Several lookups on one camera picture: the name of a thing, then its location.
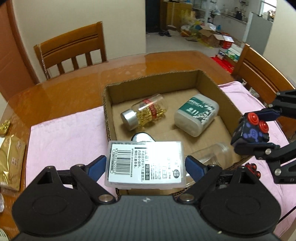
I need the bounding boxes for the grey refrigerator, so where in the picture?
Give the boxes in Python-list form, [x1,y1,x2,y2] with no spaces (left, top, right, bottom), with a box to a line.
[246,11,275,55]

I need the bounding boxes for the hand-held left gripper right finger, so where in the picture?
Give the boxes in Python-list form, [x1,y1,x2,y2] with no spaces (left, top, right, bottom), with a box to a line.
[178,155,275,204]

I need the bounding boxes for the black cube toy red buttons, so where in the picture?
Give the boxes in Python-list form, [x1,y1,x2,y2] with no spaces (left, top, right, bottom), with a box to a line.
[231,112,270,147]

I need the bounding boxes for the brown cardboard box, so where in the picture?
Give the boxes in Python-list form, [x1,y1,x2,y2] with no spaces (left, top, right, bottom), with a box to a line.
[102,69,253,202]

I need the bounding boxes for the wooden chair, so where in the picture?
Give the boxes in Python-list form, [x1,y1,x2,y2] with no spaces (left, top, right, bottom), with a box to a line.
[231,44,296,107]
[33,22,109,80]

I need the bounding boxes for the grey toy car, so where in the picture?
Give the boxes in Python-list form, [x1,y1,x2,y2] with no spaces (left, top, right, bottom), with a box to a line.
[245,163,262,179]

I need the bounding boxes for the gold bead ornament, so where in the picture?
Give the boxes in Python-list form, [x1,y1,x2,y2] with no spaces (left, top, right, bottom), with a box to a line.
[0,120,11,136]

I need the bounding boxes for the grey round object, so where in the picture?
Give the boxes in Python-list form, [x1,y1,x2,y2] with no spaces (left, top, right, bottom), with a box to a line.
[131,132,156,142]

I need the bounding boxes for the open cardboard boxes on floor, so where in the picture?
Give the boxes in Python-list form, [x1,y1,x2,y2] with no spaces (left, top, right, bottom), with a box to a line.
[199,29,234,48]

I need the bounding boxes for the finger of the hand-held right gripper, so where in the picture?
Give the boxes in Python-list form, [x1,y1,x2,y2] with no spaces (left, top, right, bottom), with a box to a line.
[240,89,296,122]
[233,140,296,161]

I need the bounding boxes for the clear case with white label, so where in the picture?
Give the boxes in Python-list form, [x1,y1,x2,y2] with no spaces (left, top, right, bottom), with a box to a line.
[105,140,186,190]

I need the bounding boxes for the white green cotton swab container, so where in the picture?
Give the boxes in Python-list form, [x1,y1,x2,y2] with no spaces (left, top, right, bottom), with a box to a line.
[174,94,219,137]

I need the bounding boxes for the clear plastic jar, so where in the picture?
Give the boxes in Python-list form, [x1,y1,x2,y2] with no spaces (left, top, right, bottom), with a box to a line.
[185,142,232,186]

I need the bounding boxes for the red floor mat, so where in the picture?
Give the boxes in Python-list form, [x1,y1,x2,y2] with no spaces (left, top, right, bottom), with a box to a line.
[210,56,236,73]

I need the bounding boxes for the brown wooden door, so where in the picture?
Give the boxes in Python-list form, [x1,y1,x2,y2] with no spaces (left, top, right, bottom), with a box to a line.
[0,0,40,101]

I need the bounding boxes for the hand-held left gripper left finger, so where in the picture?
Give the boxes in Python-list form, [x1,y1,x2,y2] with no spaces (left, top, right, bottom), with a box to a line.
[22,155,116,204]

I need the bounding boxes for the pink towel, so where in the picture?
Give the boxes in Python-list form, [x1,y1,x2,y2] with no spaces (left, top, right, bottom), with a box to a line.
[26,80,296,239]

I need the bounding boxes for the gold tissue pack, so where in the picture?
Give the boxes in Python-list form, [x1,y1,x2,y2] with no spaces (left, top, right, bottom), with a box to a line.
[0,136,26,192]

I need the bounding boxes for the capsule bottle with silver cap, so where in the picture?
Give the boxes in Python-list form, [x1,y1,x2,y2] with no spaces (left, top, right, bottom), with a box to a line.
[120,93,167,131]

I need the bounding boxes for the yellow cabinet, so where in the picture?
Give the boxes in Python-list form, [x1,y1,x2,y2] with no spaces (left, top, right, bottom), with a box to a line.
[161,1,193,32]

